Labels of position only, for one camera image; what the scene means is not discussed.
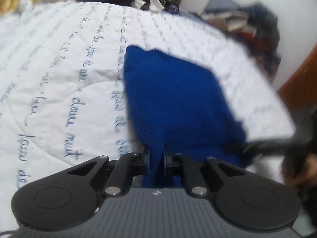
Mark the grey framed board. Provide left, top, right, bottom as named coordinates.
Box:
left=204, top=0, right=240, bottom=13

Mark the blue knitted garment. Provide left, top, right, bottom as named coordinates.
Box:
left=124, top=46, right=251, bottom=187

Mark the white script-print bed cover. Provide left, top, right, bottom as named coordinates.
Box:
left=1, top=2, right=295, bottom=232

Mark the clothes heap at right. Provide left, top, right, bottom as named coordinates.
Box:
left=201, top=3, right=281, bottom=82

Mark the brown wooden furniture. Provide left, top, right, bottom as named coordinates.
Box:
left=277, top=46, right=317, bottom=111

